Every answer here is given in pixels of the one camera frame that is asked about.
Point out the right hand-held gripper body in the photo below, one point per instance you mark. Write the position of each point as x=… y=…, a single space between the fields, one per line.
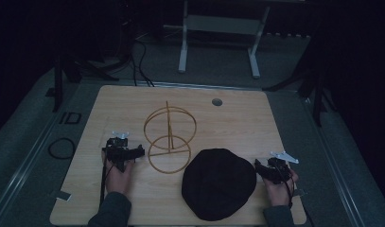
x=276 y=171

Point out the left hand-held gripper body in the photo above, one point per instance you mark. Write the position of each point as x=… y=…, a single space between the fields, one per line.
x=117 y=153

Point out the black hat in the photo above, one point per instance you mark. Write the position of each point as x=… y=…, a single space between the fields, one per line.
x=218 y=184

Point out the person's right hand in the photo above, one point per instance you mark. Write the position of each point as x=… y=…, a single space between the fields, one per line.
x=278 y=195

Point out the person's left hand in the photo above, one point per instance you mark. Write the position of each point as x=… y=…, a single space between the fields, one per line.
x=116 y=181

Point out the grey tape piece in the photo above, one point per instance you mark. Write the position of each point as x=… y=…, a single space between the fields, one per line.
x=64 y=195
x=300 y=192

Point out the black tape floor mark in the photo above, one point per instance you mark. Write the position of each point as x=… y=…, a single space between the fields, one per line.
x=70 y=118

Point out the round grey table grommet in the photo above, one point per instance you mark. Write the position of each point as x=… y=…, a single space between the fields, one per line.
x=217 y=102

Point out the black tripod stand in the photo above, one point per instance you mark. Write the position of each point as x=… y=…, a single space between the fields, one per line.
x=318 y=104
x=57 y=90

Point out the white metal frame stand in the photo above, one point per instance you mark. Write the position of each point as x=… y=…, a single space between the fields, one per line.
x=221 y=24

